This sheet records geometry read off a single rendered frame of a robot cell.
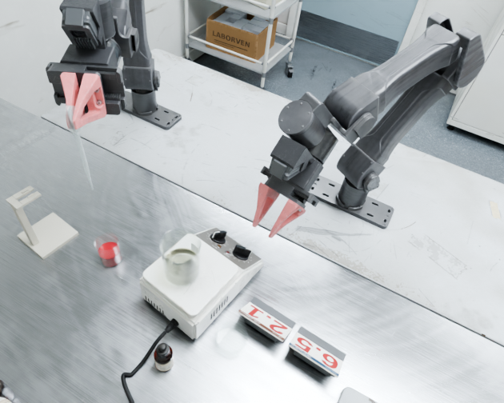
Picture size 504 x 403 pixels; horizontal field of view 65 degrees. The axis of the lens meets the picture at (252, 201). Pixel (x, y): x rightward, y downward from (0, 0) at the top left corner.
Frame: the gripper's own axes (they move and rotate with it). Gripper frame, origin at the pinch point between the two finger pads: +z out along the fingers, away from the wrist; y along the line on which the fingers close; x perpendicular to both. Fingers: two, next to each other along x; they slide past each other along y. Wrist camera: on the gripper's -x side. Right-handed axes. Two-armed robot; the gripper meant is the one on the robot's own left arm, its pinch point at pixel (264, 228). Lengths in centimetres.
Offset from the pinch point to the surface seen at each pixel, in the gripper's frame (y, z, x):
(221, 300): 1.2, 13.9, -2.8
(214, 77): -52, -27, 40
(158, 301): -6.8, 19.4, -6.6
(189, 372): 3.7, 25.8, -4.8
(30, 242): -35.8, 26.6, -7.3
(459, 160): 22, -89, 211
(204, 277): -2.9, 12.0, -4.6
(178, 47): -177, -60, 163
